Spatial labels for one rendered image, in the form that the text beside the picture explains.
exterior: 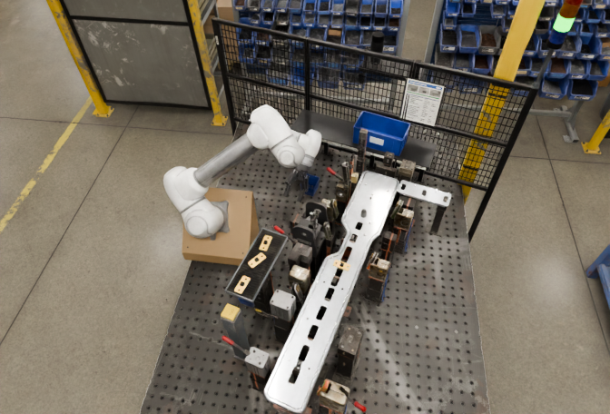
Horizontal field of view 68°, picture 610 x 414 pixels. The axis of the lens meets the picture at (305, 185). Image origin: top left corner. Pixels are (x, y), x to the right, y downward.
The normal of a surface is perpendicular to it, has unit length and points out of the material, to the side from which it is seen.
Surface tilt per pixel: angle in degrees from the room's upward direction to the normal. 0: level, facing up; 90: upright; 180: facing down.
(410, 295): 0
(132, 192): 0
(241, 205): 49
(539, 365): 0
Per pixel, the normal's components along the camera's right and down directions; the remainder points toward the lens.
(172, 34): -0.14, 0.75
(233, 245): -0.11, 0.13
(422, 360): -0.02, -0.66
